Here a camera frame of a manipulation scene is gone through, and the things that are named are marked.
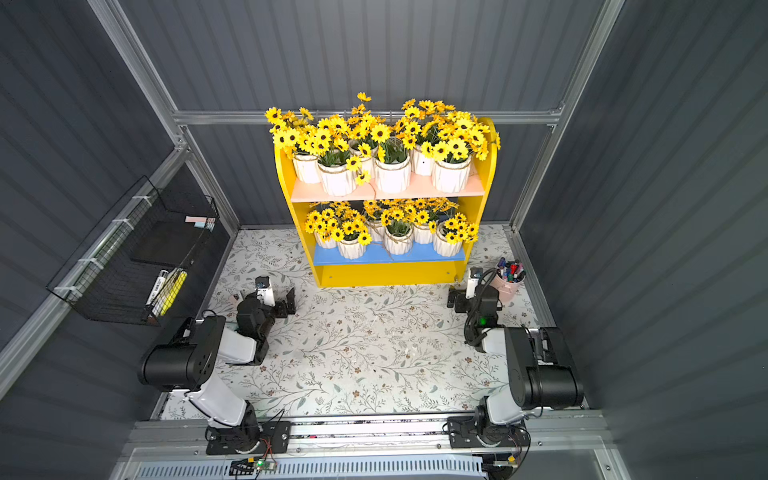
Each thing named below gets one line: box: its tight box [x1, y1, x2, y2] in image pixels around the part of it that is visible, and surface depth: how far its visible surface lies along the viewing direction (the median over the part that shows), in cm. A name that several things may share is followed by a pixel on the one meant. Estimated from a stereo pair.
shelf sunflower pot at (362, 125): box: [348, 91, 378, 175], surface depth 67 cm
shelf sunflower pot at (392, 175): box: [371, 124, 417, 193], surface depth 70 cm
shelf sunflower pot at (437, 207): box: [413, 198, 459, 244], surface depth 92 cm
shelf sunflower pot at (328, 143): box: [298, 115, 357, 197], surface depth 69 cm
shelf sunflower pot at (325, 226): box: [304, 208, 344, 249], surface depth 85 cm
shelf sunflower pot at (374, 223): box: [363, 199, 385, 243], surface depth 88 cm
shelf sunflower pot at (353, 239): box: [337, 219, 372, 259], surface depth 84 cm
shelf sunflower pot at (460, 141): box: [421, 111, 501, 193], surface depth 66 cm
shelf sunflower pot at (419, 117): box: [395, 99, 455, 177], surface depth 70 cm
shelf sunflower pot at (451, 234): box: [429, 212, 479, 257], surface depth 86 cm
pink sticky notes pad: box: [184, 215, 216, 232], surface depth 86 cm
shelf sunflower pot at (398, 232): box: [381, 209, 414, 255], surface depth 91 cm
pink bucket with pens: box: [490, 257, 527, 303], surface depth 93 cm
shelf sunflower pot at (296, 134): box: [265, 106, 320, 184], surface depth 67 cm
